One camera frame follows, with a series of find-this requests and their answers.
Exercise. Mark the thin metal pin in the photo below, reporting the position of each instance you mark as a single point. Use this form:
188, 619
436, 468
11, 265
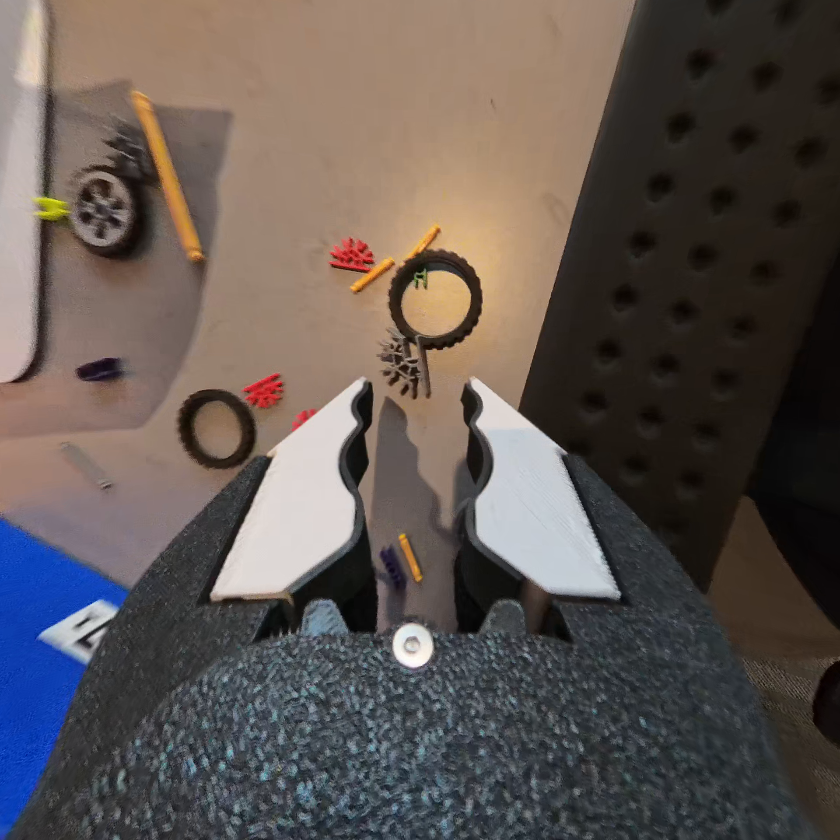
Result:
85, 466

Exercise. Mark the small purple connector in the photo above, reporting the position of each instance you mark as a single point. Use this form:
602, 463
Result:
98, 369
392, 568

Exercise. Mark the grey snowflake connector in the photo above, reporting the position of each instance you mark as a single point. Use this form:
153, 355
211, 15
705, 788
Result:
131, 154
401, 364

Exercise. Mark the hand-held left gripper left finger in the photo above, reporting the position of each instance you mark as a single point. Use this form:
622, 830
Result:
295, 518

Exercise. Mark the black dimpled plastic panel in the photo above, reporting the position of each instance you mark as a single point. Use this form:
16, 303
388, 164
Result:
689, 262

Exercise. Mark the black rubber toy tyre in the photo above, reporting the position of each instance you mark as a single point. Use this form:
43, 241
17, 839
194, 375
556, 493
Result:
190, 439
397, 308

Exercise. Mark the short yellow toy rod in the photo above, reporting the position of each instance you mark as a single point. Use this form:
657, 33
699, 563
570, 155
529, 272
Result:
424, 241
411, 558

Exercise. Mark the small red connector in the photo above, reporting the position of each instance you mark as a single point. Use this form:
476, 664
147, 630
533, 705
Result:
304, 418
352, 256
264, 391

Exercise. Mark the blue white-labelled plastic bin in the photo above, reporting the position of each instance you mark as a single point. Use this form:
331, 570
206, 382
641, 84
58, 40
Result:
33, 590

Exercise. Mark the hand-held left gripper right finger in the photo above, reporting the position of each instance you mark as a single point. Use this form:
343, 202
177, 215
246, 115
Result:
538, 512

